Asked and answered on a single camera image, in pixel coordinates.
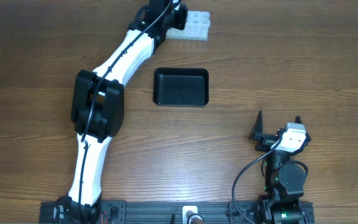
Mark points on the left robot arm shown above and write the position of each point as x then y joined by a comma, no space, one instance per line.
135,56

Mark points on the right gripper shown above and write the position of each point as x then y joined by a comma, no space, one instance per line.
264,140

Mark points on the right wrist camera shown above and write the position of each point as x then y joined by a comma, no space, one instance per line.
293,137

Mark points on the clear test tube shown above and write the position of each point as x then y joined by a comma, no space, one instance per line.
161,90

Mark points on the black tray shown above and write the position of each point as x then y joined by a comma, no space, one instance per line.
183,90

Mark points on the white test tube rack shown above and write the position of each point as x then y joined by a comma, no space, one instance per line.
196,28

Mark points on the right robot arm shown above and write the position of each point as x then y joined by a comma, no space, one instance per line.
286,180

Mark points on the mounting rail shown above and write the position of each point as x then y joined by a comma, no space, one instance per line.
154,213

